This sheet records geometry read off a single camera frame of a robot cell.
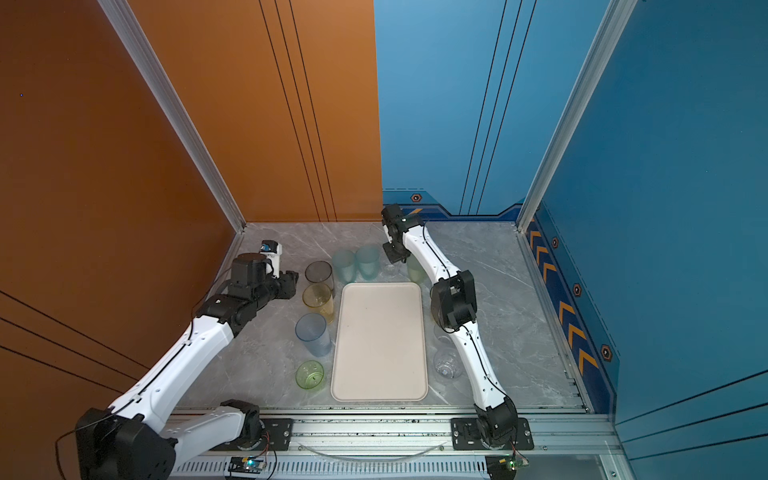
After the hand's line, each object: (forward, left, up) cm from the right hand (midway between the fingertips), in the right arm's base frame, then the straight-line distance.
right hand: (397, 254), depth 103 cm
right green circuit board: (-59, -25, -8) cm, 65 cm away
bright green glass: (-39, +25, -5) cm, 46 cm away
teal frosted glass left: (-4, +18, 0) cm, 18 cm away
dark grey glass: (-11, +24, +5) cm, 27 cm away
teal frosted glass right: (-4, +10, +4) cm, 12 cm away
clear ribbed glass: (-35, -14, -7) cm, 39 cm away
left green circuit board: (-59, +37, -8) cm, 70 cm away
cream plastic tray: (-32, +5, -6) cm, 33 cm away
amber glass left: (-20, +23, +5) cm, 31 cm away
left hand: (-17, +30, +14) cm, 37 cm away
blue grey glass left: (-29, +24, +2) cm, 38 cm away
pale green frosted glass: (-8, -6, +1) cm, 10 cm away
